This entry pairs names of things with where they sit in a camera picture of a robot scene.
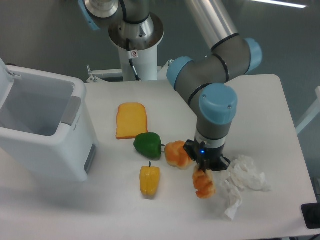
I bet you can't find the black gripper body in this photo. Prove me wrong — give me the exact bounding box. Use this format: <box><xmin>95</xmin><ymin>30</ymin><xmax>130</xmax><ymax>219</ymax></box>
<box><xmin>183</xmin><ymin>140</ymin><xmax>231</xmax><ymax>172</ymax></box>

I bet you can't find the orange croissant bread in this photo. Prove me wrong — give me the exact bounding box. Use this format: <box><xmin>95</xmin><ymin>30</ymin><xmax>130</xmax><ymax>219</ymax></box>
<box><xmin>192</xmin><ymin>164</ymin><xmax>217</xmax><ymax>199</ymax></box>

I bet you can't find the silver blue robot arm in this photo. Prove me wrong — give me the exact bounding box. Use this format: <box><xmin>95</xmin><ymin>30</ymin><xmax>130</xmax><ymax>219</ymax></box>
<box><xmin>79</xmin><ymin>0</ymin><xmax>262</xmax><ymax>172</ymax></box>

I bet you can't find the round knotted bread roll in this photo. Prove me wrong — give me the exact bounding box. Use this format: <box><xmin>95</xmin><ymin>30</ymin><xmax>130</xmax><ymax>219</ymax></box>
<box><xmin>164</xmin><ymin>140</ymin><xmax>193</xmax><ymax>170</ymax></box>

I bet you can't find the square toast bread slice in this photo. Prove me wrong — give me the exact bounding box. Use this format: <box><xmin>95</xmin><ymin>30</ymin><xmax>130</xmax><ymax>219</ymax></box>
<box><xmin>115</xmin><ymin>102</ymin><xmax>148</xmax><ymax>140</ymax></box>

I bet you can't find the crumpled white paper tissue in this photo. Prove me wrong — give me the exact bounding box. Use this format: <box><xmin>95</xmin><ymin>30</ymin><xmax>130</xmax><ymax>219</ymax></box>
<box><xmin>218</xmin><ymin>155</ymin><xmax>272</xmax><ymax>221</ymax></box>

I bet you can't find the yellow bell pepper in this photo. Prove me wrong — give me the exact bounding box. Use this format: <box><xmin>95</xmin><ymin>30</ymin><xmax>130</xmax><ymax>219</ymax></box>
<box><xmin>139</xmin><ymin>162</ymin><xmax>161</xmax><ymax>197</ymax></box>

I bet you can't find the green bell pepper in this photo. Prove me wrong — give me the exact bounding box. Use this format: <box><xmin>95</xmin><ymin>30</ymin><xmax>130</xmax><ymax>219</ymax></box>
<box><xmin>133</xmin><ymin>132</ymin><xmax>163</xmax><ymax>160</ymax></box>

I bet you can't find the black device at edge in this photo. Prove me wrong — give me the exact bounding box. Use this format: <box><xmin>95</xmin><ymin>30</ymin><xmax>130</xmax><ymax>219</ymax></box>
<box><xmin>301</xmin><ymin>202</ymin><xmax>320</xmax><ymax>230</ymax></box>

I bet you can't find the white trash bin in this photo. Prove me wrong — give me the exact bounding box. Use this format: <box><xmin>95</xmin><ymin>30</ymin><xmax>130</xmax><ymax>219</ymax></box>
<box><xmin>0</xmin><ymin>63</ymin><xmax>98</xmax><ymax>182</ymax></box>

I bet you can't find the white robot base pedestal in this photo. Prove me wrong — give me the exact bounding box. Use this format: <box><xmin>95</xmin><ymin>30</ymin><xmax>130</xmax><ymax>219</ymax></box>
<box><xmin>87</xmin><ymin>12</ymin><xmax>164</xmax><ymax>82</ymax></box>

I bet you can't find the white frame bar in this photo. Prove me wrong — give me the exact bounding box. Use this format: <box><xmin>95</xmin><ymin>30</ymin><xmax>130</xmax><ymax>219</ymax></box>
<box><xmin>295</xmin><ymin>86</ymin><xmax>320</xmax><ymax>135</ymax></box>

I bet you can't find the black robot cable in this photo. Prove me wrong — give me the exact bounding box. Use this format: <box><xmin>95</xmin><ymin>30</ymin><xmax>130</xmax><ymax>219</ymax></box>
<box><xmin>125</xmin><ymin>38</ymin><xmax>142</xmax><ymax>82</ymax></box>

